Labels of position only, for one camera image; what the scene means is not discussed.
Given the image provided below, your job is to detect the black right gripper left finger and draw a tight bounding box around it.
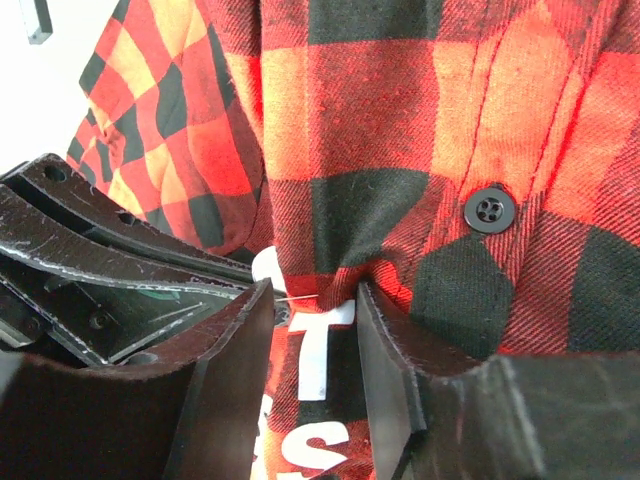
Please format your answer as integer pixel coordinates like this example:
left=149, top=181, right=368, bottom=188
left=1, top=281, right=274, bottom=479

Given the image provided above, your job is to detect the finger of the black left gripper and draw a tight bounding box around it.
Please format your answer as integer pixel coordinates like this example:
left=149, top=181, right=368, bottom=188
left=1, top=187, right=249, bottom=365
left=1, top=154, right=252, bottom=283

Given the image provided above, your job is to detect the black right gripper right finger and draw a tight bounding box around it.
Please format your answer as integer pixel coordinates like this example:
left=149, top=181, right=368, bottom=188
left=356, top=283, right=639, bottom=479

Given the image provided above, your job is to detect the red black plaid shirt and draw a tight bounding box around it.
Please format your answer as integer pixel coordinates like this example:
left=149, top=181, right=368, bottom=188
left=67, top=1, right=639, bottom=479

